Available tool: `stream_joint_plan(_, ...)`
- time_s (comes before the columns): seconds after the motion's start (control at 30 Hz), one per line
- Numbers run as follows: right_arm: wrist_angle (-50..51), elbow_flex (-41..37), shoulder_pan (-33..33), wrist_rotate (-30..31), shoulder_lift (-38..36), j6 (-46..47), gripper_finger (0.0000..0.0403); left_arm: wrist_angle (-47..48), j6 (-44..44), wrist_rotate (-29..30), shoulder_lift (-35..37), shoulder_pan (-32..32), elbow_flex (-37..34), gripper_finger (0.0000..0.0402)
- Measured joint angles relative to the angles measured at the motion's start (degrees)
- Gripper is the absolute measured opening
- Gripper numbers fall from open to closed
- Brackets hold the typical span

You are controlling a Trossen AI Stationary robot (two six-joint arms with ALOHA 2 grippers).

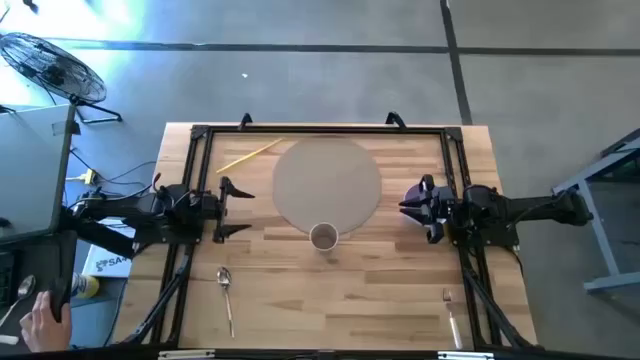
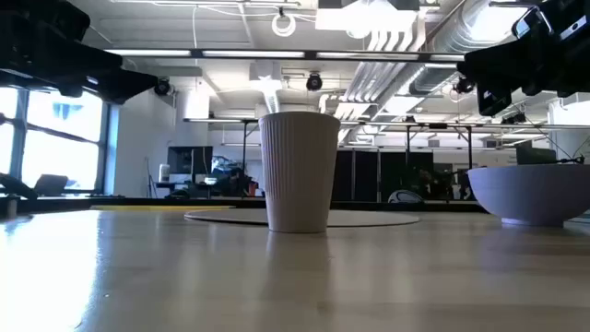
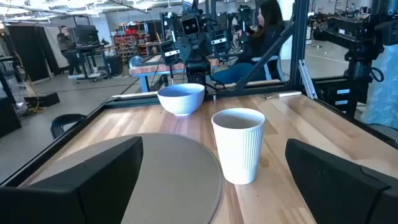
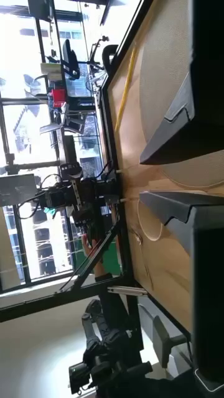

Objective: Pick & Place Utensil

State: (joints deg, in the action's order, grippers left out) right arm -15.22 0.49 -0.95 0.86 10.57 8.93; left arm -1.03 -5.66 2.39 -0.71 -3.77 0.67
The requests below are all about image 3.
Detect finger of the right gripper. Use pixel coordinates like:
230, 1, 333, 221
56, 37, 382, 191
160, 40, 182, 65
211, 28, 232, 54

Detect black rolling desk cart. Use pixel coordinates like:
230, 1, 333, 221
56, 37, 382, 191
67, 24, 110, 83

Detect pale blue ceramic bowl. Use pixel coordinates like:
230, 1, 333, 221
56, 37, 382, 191
157, 83, 206, 118

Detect person by desk cart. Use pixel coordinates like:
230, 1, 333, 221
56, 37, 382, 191
57, 25, 82, 75

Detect silver aluminium bar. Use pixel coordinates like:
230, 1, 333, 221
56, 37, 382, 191
297, 58, 318, 100

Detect black control box white labels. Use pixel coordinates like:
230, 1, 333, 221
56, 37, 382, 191
313, 76, 374, 119

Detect black plastic chair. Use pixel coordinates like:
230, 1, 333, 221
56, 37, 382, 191
49, 113, 88, 140

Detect white ribbed cup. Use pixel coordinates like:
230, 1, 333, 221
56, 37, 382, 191
211, 108, 266, 185

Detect grey round placemat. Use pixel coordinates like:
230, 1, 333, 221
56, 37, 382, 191
34, 133, 223, 224

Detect red parts shelving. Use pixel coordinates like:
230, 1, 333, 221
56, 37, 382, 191
113, 27, 150, 65

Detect seated person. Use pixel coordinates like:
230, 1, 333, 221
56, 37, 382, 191
213, 0, 285, 85

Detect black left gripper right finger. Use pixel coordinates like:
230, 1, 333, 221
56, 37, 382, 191
285, 138, 398, 224

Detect yellow floor cable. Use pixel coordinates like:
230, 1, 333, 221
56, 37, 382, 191
12, 49, 48, 115

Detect black box on floor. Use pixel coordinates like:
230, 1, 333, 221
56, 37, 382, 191
24, 92, 61, 108

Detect blue-legged workbench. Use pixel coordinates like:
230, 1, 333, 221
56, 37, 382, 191
128, 54, 220, 93

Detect blue patterned curtain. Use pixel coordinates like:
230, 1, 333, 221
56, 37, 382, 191
361, 43, 398, 130

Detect right arm wrist camera box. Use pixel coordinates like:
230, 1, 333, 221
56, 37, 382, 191
180, 15, 201, 37

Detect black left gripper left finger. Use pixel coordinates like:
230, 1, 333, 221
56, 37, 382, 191
0, 136, 144, 224

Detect black partition panel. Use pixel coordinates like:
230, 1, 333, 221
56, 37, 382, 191
5, 24, 60, 83

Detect pale blue office chair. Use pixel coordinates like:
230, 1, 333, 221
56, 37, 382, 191
251, 55, 285, 82

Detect black aluminium table frame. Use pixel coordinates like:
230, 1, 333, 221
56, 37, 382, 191
0, 0, 398, 187

